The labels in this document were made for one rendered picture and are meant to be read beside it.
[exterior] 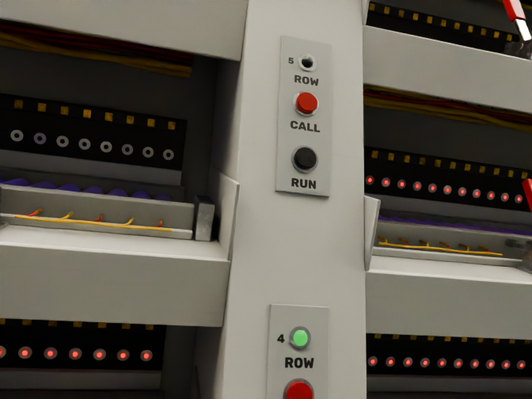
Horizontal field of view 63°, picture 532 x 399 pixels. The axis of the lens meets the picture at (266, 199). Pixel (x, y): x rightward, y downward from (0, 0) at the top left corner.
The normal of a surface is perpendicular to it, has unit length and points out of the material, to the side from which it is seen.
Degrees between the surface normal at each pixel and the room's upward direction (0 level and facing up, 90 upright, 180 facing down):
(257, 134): 90
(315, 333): 90
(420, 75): 112
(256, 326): 90
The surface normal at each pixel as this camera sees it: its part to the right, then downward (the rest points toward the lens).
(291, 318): 0.25, -0.24
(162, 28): 0.21, 0.14
